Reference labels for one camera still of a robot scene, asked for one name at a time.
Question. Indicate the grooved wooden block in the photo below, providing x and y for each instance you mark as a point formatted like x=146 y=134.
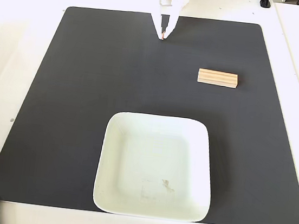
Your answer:
x=217 y=78

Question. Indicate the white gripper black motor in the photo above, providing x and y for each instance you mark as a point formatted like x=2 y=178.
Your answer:
x=174 y=9

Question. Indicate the white square plate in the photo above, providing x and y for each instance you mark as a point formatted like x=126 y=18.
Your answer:
x=156 y=167

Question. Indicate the small black table clamp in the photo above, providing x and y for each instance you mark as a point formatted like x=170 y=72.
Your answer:
x=266 y=1

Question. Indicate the black rubber mat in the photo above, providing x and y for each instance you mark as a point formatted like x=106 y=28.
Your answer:
x=71 y=107

